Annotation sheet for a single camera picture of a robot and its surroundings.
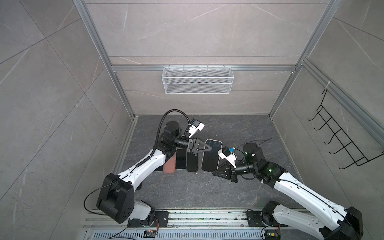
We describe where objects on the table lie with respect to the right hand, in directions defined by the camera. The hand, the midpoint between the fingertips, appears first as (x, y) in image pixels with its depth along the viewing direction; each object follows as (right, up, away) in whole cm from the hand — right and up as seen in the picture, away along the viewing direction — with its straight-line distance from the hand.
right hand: (214, 171), depth 66 cm
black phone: (-2, +7, -3) cm, 7 cm away
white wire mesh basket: (-7, +52, +34) cm, 63 cm away
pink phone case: (-2, +7, -2) cm, 7 cm away
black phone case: (-11, -2, +26) cm, 28 cm away
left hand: (-2, +11, -1) cm, 12 cm away
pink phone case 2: (-25, -5, +26) cm, 36 cm away
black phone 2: (-18, 0, +29) cm, 34 cm away
